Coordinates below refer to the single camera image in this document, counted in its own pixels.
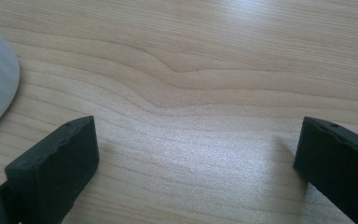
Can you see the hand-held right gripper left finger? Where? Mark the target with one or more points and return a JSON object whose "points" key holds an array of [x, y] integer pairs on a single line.
{"points": [[56, 168]]}

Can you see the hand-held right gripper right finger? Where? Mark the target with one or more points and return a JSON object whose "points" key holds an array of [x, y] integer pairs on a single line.
{"points": [[338, 168]]}

